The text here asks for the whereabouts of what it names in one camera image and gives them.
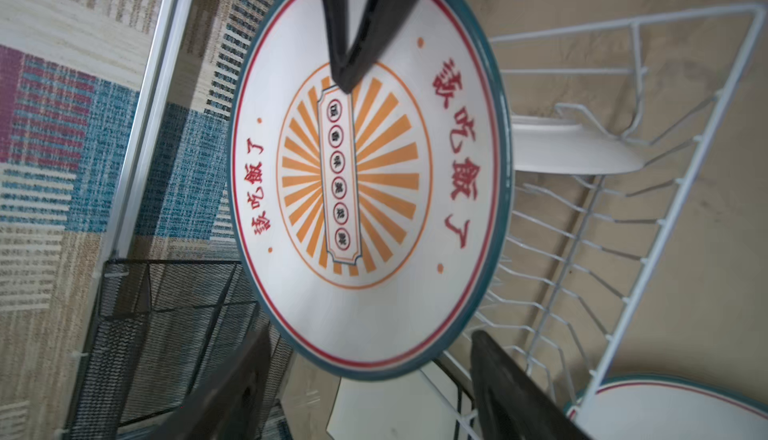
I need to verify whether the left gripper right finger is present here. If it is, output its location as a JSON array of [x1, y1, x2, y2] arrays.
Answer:
[[471, 331, 588, 440]]

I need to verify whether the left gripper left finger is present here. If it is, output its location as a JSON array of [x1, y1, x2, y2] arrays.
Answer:
[[148, 328, 271, 439]]

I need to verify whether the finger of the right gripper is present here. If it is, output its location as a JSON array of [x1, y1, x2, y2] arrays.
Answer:
[[322, 0, 418, 94]]

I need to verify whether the white square plate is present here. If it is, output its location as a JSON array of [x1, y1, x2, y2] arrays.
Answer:
[[326, 362, 479, 439]]

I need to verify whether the white round plate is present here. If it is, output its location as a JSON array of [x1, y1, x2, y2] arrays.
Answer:
[[228, 0, 514, 381], [564, 374, 767, 439], [511, 115, 644, 175]]

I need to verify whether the black mesh shelf rack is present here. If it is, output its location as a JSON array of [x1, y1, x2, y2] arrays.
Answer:
[[59, 259, 292, 439]]

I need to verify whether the white wire dish rack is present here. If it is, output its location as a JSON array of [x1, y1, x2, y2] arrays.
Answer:
[[440, 2, 767, 420]]

